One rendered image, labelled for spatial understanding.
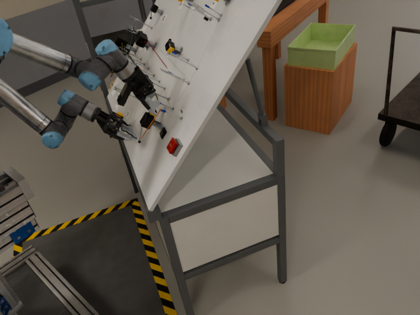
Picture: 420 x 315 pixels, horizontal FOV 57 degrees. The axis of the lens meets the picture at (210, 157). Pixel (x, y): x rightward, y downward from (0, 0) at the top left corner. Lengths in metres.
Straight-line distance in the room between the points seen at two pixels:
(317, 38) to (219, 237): 2.43
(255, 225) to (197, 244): 0.30
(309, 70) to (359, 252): 1.49
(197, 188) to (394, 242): 1.37
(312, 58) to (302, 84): 0.23
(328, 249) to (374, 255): 0.26
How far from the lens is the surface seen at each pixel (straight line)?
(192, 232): 1.78
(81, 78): 1.51
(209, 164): 1.90
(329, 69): 3.25
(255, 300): 2.32
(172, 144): 1.53
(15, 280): 2.59
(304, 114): 3.49
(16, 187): 1.61
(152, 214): 1.64
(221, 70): 1.49
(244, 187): 1.74
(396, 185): 3.06
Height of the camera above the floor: 1.95
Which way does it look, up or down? 36 degrees down
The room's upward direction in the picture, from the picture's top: 9 degrees counter-clockwise
